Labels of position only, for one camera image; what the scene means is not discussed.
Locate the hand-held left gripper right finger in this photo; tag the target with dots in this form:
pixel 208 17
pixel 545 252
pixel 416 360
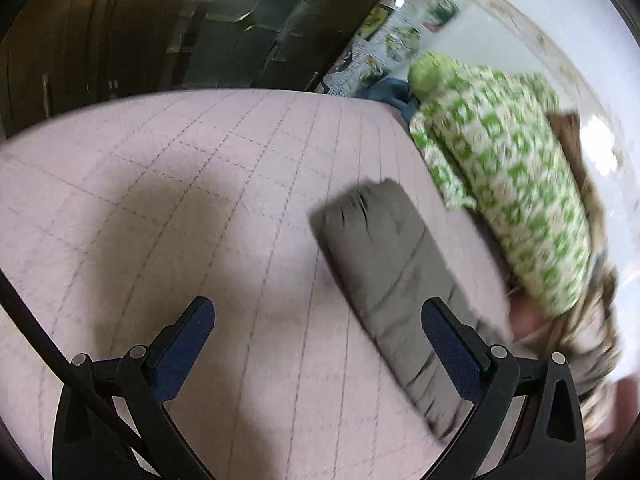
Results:
pixel 450 350

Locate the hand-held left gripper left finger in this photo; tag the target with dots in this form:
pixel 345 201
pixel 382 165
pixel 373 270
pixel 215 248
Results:
pixel 185 345

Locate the grey quilted jacket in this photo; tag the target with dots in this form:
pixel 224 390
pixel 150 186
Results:
pixel 390 260

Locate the beige leaf print blanket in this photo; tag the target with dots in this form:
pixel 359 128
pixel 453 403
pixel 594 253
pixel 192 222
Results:
pixel 595 340

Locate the pink quilted bed sheet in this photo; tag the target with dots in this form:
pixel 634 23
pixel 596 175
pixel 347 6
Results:
pixel 175 185

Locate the green patterned pillow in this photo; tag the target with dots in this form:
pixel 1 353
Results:
pixel 500 160

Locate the brown cloth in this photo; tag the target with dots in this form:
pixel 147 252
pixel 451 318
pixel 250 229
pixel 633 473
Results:
pixel 565 135

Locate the blue cloth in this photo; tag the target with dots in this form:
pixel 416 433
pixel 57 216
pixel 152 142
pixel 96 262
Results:
pixel 395 92

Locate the dark glass door cabinet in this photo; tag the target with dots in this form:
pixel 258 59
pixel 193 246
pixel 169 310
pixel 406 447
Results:
pixel 150 20

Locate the printed wall sheet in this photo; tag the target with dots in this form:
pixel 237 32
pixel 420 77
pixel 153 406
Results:
pixel 400 40

